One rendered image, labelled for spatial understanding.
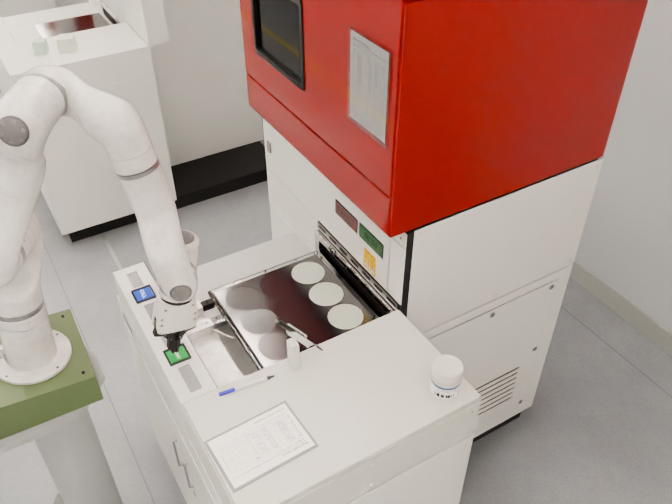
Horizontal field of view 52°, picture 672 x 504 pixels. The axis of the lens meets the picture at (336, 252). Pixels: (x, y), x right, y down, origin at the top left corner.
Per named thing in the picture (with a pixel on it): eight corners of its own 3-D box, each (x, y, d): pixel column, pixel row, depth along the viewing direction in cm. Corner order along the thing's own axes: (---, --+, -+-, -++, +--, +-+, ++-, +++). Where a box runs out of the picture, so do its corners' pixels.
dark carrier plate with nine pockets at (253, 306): (316, 255, 213) (316, 254, 213) (377, 323, 191) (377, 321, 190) (214, 294, 200) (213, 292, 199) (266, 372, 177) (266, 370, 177)
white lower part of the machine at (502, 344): (410, 298, 328) (424, 151, 276) (529, 419, 274) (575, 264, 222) (279, 354, 300) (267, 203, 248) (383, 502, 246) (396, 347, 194)
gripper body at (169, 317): (191, 278, 166) (188, 314, 172) (150, 285, 160) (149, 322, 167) (203, 296, 161) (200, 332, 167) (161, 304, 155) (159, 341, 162)
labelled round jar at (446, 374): (446, 376, 167) (450, 349, 161) (464, 395, 162) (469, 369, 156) (423, 387, 164) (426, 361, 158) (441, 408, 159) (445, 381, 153)
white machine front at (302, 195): (275, 200, 249) (268, 100, 224) (404, 342, 195) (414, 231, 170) (267, 203, 248) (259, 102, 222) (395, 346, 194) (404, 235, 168)
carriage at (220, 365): (199, 312, 200) (198, 305, 198) (253, 398, 176) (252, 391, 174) (173, 322, 197) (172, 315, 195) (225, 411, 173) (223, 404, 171)
